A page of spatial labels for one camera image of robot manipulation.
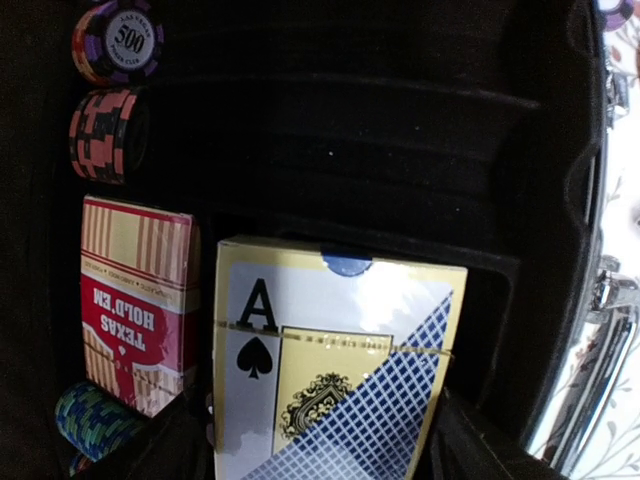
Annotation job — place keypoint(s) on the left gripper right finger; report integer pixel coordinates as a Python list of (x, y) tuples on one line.
[(467, 446)]

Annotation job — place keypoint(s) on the green blue chip stack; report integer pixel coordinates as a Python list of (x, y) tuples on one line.
[(94, 423)]

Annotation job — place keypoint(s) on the salmon black chip stack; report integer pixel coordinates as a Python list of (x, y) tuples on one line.
[(108, 134)]

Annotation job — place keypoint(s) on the purple 500 chip stack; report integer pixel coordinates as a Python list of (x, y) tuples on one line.
[(117, 43)]

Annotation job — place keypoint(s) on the black poker set case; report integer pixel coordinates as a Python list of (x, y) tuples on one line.
[(466, 133)]

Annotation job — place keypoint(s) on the blue playing card deck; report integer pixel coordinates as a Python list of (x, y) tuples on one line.
[(327, 365)]

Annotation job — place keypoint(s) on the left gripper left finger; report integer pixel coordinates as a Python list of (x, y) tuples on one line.
[(173, 445)]

